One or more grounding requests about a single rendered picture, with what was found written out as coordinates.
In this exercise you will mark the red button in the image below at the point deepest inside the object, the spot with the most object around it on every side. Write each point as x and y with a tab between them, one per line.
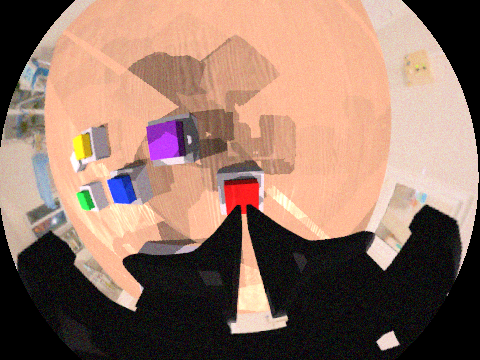
241	185

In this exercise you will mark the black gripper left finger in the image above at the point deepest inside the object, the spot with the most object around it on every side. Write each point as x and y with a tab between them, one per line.
211	270

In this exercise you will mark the purple button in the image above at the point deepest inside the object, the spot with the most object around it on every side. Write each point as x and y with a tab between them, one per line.
173	140

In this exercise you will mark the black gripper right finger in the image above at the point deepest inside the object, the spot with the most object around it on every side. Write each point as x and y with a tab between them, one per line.
286	260

